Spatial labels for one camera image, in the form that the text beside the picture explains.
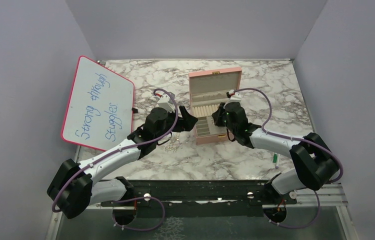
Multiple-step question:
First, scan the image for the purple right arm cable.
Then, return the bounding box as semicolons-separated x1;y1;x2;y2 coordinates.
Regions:
233;88;345;230

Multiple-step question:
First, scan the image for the pink jewelry box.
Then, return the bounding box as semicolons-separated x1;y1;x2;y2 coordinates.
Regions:
188;66;242;145

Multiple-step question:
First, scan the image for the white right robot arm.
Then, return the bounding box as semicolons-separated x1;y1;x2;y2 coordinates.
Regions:
211;102;341;204

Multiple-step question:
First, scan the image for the pink-framed whiteboard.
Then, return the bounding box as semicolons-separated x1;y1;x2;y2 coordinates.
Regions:
61;55;135;151

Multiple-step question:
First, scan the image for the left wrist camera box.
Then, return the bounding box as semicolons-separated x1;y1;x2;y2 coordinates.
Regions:
157;93;175;113

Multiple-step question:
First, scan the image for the rhinestone necklace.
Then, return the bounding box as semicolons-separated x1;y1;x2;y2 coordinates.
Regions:
162;135;180;153

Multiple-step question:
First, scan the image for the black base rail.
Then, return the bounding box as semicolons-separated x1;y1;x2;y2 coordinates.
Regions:
100;180;297;218

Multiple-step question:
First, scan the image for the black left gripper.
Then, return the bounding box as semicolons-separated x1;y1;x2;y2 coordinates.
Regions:
155;106;198;142

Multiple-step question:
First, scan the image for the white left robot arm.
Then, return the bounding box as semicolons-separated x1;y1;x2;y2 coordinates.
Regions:
46;106;198;219

